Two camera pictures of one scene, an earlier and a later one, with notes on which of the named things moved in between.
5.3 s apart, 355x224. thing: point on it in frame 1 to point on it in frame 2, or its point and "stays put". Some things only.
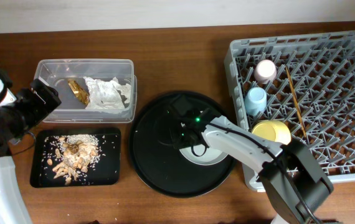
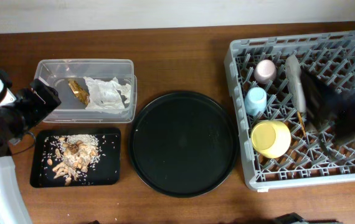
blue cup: x=255 y=100 stays put
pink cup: x=265 y=71 stays put
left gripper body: x=28 y=111 stays put
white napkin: x=110 y=95 stays put
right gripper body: x=179 y=139 to x=345 y=108
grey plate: x=210 y=156 to x=295 y=87
